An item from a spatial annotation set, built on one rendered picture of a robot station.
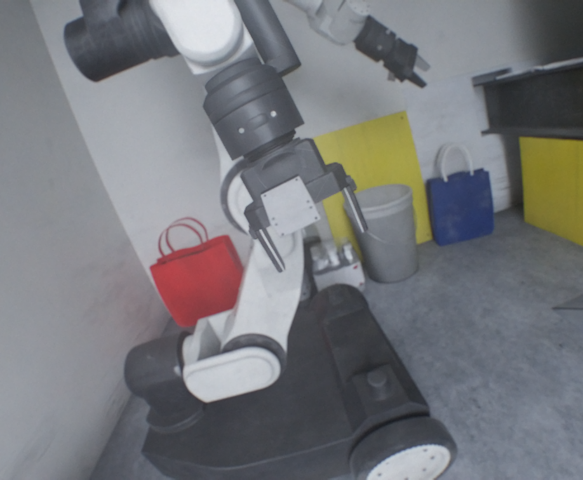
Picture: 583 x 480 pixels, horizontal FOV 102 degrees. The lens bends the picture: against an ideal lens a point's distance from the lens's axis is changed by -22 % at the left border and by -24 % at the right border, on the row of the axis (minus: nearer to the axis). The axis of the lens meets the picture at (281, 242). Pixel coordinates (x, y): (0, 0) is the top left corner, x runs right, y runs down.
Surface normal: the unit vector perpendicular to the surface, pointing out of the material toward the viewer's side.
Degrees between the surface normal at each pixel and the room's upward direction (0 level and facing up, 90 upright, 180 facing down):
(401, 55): 72
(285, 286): 115
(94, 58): 130
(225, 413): 0
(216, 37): 90
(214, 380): 90
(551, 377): 0
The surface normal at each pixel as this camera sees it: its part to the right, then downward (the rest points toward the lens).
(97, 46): 0.18, 0.68
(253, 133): -0.14, 0.42
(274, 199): -0.37, -0.55
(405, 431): -0.22, -0.91
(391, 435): -0.42, -0.83
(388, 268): -0.36, 0.49
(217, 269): 0.00, 0.25
